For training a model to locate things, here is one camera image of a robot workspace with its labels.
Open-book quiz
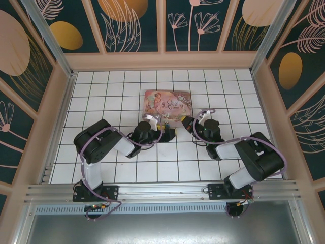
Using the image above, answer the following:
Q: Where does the pink illustrated tin box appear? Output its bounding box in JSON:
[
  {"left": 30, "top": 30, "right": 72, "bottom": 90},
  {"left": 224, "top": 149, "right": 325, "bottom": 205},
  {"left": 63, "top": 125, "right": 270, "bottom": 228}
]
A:
[{"left": 143, "top": 89, "right": 193, "bottom": 129}]

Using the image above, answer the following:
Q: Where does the grey sheet metal panel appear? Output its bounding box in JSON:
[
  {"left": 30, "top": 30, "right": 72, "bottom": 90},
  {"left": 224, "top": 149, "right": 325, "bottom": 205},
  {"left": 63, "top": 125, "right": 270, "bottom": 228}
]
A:
[{"left": 26, "top": 213, "right": 312, "bottom": 244}]

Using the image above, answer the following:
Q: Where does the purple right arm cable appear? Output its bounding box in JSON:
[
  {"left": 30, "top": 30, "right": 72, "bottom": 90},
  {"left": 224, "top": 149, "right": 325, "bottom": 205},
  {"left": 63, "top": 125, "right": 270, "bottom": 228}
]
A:
[{"left": 192, "top": 108, "right": 287, "bottom": 219}]

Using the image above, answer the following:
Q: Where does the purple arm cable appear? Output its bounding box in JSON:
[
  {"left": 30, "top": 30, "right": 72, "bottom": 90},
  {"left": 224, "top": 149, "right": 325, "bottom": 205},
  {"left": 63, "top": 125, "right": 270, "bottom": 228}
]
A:
[
  {"left": 192, "top": 108, "right": 287, "bottom": 219},
  {"left": 80, "top": 126, "right": 166, "bottom": 221}
]

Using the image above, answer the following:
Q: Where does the aluminium mounting rail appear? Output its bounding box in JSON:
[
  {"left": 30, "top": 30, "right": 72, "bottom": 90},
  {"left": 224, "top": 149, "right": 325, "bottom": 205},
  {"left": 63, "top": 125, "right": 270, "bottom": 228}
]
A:
[{"left": 24, "top": 179, "right": 303, "bottom": 204}]

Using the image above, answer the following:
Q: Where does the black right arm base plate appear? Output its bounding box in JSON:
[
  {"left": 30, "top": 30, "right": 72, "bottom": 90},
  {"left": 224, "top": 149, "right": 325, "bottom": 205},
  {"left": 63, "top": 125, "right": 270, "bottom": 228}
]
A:
[{"left": 207, "top": 182, "right": 254, "bottom": 201}]

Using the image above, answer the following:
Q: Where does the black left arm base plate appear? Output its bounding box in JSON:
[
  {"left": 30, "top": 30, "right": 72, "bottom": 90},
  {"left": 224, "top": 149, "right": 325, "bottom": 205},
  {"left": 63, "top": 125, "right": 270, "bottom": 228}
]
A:
[{"left": 73, "top": 185, "right": 119, "bottom": 203}]

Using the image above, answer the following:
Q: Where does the slotted grey cable duct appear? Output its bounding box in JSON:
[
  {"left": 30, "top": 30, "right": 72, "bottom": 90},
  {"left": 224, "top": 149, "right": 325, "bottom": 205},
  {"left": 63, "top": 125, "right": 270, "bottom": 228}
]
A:
[{"left": 34, "top": 204, "right": 293, "bottom": 215}]

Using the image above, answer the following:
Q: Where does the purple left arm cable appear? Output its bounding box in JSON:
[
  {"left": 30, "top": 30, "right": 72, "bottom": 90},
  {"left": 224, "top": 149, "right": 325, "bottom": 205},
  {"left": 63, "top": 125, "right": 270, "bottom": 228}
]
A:
[{"left": 80, "top": 126, "right": 166, "bottom": 221}]

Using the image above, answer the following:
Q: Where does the aluminium corner post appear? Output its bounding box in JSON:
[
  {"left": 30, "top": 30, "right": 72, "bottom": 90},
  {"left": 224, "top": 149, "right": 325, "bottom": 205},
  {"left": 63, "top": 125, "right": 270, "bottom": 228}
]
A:
[
  {"left": 21, "top": 0, "right": 77, "bottom": 78},
  {"left": 250, "top": 0, "right": 302, "bottom": 75}
]

